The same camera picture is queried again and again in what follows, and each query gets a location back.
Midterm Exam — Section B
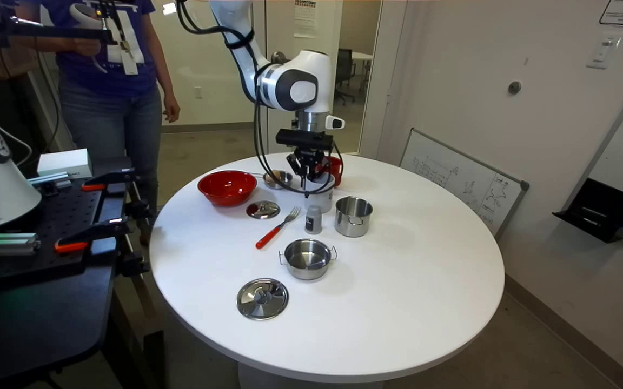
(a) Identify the small grey cup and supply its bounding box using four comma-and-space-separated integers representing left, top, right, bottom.
303, 204, 327, 237

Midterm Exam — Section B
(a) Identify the low steel pot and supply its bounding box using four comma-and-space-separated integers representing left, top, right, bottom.
277, 237, 340, 284

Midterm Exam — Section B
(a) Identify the red handled fork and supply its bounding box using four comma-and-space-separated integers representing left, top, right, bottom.
253, 205, 303, 254

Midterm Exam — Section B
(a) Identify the black side table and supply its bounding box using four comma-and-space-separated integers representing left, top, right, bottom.
0, 172, 166, 389

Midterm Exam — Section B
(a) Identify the orange handled clamp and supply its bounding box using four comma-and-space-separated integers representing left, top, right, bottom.
51, 215, 151, 260
32, 168, 141, 198

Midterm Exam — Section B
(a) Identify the tall steel pot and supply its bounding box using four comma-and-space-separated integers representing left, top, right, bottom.
333, 195, 374, 240

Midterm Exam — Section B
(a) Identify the steel bowl front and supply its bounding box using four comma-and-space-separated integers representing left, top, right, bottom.
237, 277, 293, 321

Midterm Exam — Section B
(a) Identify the red bowl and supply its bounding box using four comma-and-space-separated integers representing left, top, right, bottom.
197, 168, 259, 211

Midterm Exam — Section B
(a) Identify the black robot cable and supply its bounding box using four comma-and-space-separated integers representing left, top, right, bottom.
175, 0, 276, 180

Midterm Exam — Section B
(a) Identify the whiteboard leaning on wall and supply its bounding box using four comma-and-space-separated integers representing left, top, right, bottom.
398, 127, 532, 239

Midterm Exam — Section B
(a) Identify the person in purple shirt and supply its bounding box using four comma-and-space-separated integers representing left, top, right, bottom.
36, 0, 182, 213

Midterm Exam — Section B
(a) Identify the black camera boom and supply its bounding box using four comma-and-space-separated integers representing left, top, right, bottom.
0, 0, 123, 51

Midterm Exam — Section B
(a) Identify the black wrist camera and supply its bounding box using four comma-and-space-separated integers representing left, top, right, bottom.
276, 127, 333, 152

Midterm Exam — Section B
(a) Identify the white light switch plate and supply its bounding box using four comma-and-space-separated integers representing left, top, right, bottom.
587, 36, 623, 72

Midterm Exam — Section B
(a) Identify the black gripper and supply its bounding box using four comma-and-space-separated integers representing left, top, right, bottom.
286, 146, 340, 195

